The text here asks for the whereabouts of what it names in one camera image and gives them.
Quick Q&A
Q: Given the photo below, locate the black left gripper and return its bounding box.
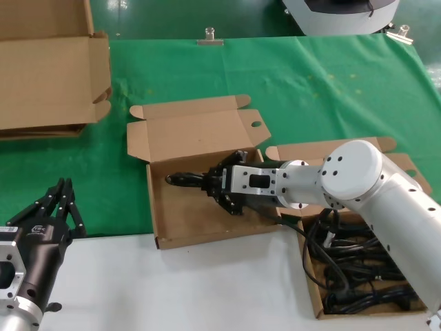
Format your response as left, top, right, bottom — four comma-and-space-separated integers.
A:
6, 177, 87, 313

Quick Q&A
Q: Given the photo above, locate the open brown cardboard box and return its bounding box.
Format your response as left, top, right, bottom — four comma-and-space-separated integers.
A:
126, 94, 282, 251
265, 137, 434, 320

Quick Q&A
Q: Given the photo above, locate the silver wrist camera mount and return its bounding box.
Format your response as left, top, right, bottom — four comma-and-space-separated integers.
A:
223, 164, 278, 198
0, 225, 28, 301

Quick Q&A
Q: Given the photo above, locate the green table cloth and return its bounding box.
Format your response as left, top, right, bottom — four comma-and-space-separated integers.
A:
0, 34, 441, 239

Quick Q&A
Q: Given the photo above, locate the white wheeled robot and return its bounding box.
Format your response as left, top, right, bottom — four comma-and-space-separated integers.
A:
280, 0, 400, 37

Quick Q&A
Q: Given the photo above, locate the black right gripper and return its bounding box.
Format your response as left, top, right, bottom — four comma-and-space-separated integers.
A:
205, 149, 280, 217

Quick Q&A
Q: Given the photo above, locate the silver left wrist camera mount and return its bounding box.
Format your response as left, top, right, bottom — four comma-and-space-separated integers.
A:
0, 225, 28, 301

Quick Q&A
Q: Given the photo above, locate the black power cord pile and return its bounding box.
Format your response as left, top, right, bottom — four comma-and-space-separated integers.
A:
302, 208, 420, 314

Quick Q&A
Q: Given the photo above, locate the large open cardboard box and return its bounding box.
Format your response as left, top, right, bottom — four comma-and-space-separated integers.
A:
0, 0, 113, 131

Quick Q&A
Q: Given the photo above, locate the silver binder clip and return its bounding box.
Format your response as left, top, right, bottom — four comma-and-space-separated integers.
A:
196, 27, 225, 48
385, 25, 413, 45

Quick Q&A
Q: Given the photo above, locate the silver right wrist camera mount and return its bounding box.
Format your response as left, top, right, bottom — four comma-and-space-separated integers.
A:
223, 164, 278, 198

